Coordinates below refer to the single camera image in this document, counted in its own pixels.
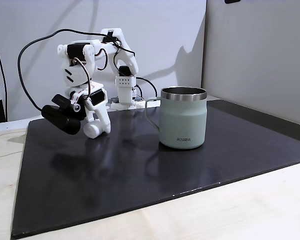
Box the sage green steel mug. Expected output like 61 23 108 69
144 86 208 150

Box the black oval camera box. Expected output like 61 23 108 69
41 93 82 136

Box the black table mat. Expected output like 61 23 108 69
10 98 300 240

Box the black camera cable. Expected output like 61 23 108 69
17 28 136 113

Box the white gauze roll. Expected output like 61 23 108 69
83 121 102 139

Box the black arm base cable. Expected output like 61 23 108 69
134 76 158 101

